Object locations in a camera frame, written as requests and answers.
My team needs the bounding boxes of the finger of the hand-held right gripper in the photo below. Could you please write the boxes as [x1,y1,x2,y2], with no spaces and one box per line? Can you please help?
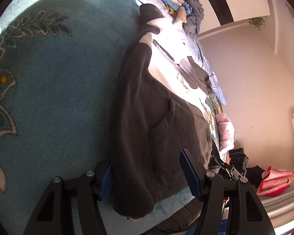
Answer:
[214,155,232,177]

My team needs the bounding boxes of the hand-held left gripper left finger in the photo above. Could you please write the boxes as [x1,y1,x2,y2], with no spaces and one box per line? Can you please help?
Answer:
[23,160,113,235]

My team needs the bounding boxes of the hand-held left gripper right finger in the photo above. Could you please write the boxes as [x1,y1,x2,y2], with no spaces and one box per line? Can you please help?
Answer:
[179,148,276,235]

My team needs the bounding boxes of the dark grey white fleece jacket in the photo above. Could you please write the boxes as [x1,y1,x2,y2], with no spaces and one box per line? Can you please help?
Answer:
[110,4,213,221]

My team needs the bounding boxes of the dark cloth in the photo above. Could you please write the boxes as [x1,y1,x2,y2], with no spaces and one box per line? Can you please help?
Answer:
[245,165,266,188]

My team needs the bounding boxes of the pink folded blanket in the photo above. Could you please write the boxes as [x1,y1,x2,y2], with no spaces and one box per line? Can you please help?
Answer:
[216,113,236,152]

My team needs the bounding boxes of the pink cloth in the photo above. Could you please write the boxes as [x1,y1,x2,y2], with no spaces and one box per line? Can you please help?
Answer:
[257,166,294,197]

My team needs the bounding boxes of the red cloth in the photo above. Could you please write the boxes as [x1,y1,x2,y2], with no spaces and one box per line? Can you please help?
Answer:
[265,185,291,197]

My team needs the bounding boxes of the grey striped cushion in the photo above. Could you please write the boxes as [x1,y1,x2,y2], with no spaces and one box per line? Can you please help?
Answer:
[256,183,294,219]

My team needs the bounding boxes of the teal floral bed blanket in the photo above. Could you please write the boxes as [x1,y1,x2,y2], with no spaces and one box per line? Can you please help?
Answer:
[0,0,222,235]

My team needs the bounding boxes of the hanging green plant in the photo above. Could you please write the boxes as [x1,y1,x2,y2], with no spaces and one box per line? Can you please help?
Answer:
[247,17,267,31]

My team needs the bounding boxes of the grey garment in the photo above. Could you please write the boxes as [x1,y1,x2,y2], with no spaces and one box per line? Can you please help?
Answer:
[182,0,205,40]

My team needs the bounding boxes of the white wardrobe with black stripe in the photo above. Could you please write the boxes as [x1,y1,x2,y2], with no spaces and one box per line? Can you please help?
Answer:
[149,0,271,38]

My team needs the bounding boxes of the light blue garment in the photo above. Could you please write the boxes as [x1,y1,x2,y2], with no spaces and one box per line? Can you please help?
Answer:
[155,0,191,15]

